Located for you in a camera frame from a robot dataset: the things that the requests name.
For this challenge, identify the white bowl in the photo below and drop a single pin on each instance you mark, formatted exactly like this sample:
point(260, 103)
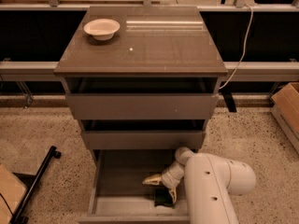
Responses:
point(101, 29)

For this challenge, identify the grey drawer cabinet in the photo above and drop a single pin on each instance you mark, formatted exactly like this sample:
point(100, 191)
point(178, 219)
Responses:
point(151, 42)

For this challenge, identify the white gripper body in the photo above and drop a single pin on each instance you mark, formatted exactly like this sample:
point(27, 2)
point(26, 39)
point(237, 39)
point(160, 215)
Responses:
point(168, 178)

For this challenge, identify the black bracket under rail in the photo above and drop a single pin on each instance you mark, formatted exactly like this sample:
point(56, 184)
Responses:
point(226, 92)

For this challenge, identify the wooden board lower left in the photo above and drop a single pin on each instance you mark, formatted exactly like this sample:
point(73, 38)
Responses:
point(12, 191)

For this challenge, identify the bottom grey open drawer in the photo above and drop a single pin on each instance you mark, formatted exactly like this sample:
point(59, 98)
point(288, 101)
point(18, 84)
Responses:
point(120, 197)

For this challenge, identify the grey metal rail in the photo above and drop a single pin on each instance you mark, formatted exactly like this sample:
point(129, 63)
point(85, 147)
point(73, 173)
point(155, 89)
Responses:
point(246, 71)

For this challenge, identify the top grey drawer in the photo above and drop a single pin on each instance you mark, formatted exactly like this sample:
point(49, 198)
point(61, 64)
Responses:
point(142, 98)

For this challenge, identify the wooden crate at right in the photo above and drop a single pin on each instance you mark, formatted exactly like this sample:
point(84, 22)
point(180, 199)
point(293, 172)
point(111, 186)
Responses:
point(286, 111)

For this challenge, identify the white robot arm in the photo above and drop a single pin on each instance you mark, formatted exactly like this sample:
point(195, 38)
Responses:
point(209, 182)

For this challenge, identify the middle grey drawer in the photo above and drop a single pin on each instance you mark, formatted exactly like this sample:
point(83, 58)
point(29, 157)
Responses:
point(144, 134)

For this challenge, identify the black metal stand leg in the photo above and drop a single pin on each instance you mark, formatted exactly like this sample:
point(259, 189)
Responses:
point(31, 182)

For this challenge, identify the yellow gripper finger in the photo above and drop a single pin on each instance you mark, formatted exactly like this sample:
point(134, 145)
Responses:
point(173, 194)
point(153, 180)

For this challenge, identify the green sponge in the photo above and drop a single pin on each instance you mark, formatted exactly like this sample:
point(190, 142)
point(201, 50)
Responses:
point(163, 198)

